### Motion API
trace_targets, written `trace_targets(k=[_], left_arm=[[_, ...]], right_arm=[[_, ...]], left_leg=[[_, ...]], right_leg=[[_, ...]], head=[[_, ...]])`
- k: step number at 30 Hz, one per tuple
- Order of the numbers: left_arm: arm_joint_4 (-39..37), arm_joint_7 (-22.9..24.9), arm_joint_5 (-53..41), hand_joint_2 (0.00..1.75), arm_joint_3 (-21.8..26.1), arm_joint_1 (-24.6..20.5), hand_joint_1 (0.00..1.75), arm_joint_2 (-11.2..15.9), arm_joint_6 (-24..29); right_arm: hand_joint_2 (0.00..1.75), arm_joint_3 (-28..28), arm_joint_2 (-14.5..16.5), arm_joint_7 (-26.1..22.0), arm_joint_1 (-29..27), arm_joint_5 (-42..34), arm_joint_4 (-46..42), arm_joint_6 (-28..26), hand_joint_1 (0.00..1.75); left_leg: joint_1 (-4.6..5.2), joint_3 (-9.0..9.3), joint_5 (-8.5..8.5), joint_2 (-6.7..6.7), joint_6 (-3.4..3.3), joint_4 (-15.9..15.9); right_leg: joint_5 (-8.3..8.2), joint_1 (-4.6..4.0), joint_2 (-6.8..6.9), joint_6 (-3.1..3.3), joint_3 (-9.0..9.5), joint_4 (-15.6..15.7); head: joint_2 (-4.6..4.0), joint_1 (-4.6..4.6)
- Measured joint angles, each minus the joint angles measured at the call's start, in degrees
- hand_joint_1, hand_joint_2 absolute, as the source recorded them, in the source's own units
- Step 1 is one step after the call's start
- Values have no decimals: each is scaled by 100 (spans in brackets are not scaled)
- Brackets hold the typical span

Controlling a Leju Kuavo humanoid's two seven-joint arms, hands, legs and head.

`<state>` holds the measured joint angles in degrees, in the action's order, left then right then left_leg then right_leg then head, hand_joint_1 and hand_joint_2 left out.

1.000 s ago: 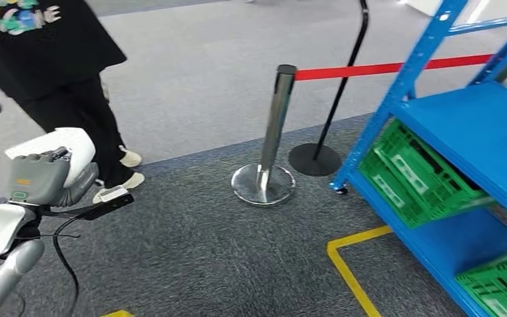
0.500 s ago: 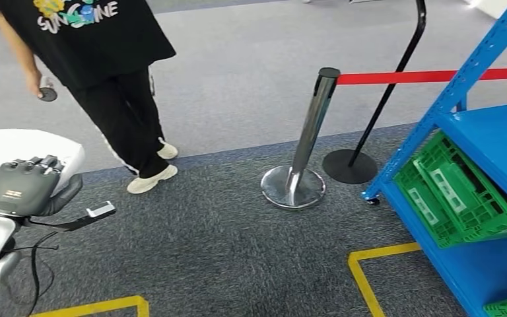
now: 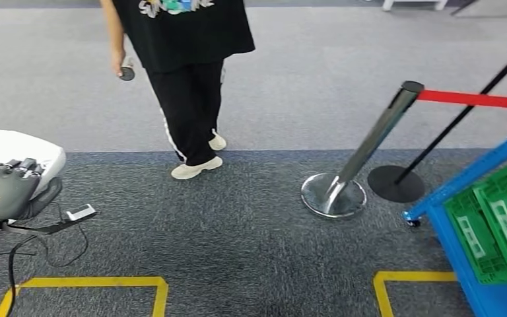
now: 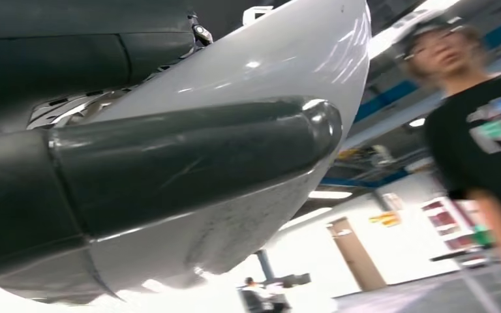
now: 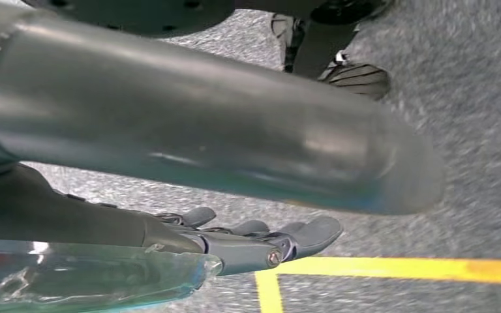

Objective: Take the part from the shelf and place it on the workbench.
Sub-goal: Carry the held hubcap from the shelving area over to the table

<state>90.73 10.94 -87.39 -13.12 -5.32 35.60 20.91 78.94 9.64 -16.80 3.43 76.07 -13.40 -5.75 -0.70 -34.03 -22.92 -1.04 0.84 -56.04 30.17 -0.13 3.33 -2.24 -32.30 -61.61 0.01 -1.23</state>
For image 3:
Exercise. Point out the long red barrier belt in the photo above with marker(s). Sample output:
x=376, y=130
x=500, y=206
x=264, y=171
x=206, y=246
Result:
x=476, y=99

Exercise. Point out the person's right forearm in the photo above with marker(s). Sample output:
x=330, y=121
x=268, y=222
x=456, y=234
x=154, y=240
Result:
x=114, y=26

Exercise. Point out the white plastic mirror cover part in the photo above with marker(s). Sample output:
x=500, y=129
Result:
x=13, y=144

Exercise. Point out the chrome stanchion post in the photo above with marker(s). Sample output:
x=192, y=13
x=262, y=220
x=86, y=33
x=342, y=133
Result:
x=373, y=135

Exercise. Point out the black round-base pole stand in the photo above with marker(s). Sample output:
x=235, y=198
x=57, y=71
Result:
x=395, y=183

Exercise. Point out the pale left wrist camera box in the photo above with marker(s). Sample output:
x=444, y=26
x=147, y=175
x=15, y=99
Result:
x=80, y=213

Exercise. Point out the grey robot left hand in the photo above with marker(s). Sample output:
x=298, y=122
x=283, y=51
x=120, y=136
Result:
x=4, y=192

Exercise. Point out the person's right hand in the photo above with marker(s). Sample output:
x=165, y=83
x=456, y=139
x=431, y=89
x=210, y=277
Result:
x=118, y=61

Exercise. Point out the person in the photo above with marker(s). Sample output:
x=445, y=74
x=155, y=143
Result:
x=183, y=35

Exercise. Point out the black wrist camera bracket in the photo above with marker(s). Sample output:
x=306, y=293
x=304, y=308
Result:
x=39, y=228

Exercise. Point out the yellow floor tape square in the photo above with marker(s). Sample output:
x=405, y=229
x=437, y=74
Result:
x=96, y=281

